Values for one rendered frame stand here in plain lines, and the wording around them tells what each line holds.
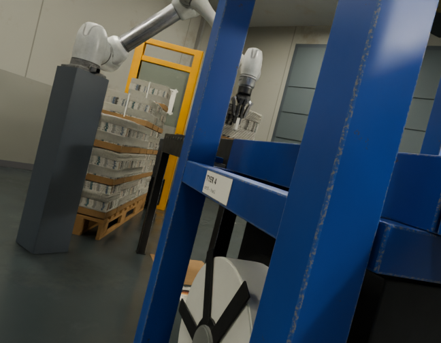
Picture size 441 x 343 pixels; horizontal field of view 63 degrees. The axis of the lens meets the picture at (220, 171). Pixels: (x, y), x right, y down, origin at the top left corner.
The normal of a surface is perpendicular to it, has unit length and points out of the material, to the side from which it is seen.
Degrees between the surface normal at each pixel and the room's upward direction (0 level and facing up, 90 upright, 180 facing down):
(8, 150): 90
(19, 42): 90
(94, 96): 90
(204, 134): 90
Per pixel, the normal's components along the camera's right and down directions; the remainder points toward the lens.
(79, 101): 0.79, 0.22
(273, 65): -0.57, -0.11
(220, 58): 0.33, 0.11
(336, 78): -0.91, -0.22
